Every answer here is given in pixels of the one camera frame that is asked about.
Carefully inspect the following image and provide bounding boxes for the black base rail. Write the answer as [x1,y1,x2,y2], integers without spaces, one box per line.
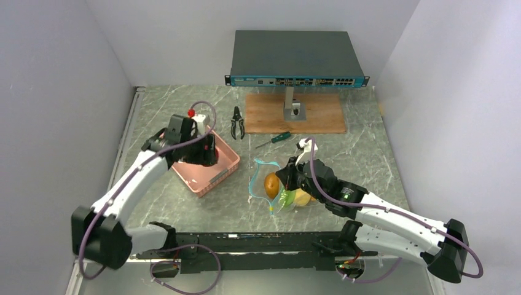
[137,231,376,274]

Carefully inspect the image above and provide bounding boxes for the black handled pliers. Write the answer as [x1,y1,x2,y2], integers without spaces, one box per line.
[230,106,245,140]

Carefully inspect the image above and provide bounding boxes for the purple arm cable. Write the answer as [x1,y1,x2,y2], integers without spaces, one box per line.
[78,101,217,281]
[305,136,485,280]

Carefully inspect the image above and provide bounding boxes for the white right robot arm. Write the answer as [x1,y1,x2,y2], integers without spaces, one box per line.
[275,157,469,283]

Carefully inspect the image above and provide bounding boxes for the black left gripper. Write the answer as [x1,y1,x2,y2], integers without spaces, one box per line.
[180,132,216,165]

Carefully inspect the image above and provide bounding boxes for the wooden board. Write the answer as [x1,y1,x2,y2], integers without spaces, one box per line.
[244,93,347,134]

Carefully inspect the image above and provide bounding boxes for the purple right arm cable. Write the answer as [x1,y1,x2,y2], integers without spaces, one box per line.
[305,136,485,280]

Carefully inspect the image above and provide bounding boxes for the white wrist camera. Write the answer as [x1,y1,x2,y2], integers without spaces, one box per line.
[187,109,210,135]
[296,138,318,163]

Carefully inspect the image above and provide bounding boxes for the aluminium frame rail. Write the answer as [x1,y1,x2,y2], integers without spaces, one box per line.
[64,86,147,294]

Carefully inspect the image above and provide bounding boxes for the pink plastic basket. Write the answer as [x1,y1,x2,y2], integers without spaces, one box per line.
[171,131,240,198]

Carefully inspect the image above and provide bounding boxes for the green handled screwdriver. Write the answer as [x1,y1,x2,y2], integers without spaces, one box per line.
[256,132,291,149]

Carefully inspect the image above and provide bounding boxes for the grey network switch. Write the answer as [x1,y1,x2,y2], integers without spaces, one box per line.
[225,30,370,88]

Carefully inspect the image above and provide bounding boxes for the brown potato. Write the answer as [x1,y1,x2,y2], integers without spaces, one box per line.
[264,173,280,200]

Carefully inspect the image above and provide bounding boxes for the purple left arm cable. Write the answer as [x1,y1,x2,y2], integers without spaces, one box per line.
[78,101,217,281]

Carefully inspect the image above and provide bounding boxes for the metal stand post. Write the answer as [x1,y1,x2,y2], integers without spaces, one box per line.
[283,87,307,121]

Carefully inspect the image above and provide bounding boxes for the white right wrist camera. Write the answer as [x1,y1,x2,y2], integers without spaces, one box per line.
[296,138,318,163]

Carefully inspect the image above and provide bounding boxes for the clear zip top bag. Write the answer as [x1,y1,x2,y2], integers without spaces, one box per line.
[248,158,319,215]

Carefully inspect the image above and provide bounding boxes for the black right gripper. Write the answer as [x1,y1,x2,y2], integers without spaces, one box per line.
[276,154,327,203]

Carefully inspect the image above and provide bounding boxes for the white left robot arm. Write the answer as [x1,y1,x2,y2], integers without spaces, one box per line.
[71,114,217,270]

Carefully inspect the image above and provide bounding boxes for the red round fruit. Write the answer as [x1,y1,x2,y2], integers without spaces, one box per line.
[214,149,220,163]

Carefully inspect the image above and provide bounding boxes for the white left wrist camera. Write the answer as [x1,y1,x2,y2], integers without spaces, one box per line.
[187,109,210,135]

